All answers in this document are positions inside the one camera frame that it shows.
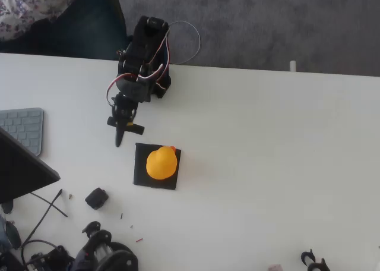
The black square pad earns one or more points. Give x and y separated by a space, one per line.
141 176

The black hooked plastic part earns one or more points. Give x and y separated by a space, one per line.
305 257
322 266

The black bar-shaped camera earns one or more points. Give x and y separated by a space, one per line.
137 129

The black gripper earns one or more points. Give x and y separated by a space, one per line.
124 114

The yellow rubber duck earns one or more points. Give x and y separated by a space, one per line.
161 164

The black laptop lid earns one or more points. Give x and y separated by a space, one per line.
17 176

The small black servo box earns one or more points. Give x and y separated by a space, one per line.
96 198

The white floral shirt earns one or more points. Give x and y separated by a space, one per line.
17 9

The small white post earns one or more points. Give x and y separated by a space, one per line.
293 66

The dark sunglasses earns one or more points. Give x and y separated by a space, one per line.
14 236

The grey keyboard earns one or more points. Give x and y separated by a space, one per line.
23 125

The person in dark jeans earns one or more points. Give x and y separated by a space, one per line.
89 30

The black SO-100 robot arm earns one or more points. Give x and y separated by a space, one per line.
139 57

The black electronics part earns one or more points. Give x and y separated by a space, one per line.
56 254

